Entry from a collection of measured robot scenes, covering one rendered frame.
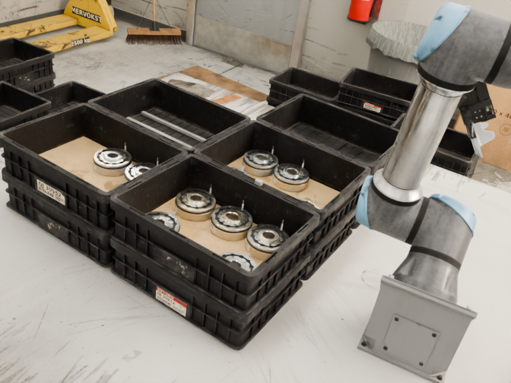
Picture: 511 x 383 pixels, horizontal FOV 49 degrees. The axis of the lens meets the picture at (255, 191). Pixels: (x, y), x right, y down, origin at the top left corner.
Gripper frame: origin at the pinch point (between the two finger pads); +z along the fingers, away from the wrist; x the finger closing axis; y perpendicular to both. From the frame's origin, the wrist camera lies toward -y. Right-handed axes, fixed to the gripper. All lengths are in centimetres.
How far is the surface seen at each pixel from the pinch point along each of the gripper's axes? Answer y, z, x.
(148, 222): -69, -23, -59
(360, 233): -37.3, 12.7, -5.5
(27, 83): -182, -74, 77
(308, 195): -45.6, -6.2, -15.5
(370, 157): -30.2, -3.2, 16.2
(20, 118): -156, -58, 28
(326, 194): -41.3, -4.1, -12.2
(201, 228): -67, -14, -42
